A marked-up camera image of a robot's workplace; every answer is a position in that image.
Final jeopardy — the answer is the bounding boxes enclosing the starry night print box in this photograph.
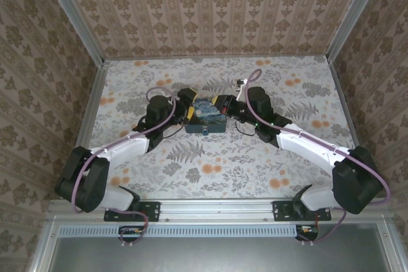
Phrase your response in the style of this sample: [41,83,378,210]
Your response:
[184,96,229,135]

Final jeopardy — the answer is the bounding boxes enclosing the floral patterned table covering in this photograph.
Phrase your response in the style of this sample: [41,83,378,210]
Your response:
[68,56,374,201]

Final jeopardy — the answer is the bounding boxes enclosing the grey metal panel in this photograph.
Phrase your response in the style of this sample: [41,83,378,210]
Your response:
[47,223,395,272]

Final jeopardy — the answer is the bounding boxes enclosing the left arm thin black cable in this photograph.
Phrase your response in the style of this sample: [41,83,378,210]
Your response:
[132,115,186,132]

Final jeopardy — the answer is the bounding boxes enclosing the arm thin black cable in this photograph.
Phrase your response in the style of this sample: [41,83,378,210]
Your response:
[132,115,186,132]
[233,118,259,136]

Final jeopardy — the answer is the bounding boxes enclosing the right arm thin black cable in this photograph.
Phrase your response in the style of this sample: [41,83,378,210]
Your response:
[233,118,259,136]

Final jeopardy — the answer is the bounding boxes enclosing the aluminium side rail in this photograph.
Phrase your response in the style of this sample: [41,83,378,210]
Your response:
[60,60,110,201]
[328,58,375,197]

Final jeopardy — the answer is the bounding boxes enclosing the aluminium mounting rail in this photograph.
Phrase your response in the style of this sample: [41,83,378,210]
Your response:
[47,197,392,222]

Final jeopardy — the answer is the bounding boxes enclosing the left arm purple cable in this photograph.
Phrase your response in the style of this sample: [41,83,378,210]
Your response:
[75,85,178,248]

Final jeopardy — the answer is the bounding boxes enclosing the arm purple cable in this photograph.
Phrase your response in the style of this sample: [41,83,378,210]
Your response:
[245,68,391,243]
[75,85,178,248]

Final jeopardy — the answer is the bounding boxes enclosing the grey slotted cable duct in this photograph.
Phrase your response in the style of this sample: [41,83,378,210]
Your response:
[59,224,302,238]

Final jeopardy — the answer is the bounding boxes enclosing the aluminium frame post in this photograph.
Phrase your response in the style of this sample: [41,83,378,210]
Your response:
[326,0,383,62]
[37,0,106,64]

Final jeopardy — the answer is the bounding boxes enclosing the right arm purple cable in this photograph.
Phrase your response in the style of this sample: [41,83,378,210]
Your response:
[245,68,391,243]

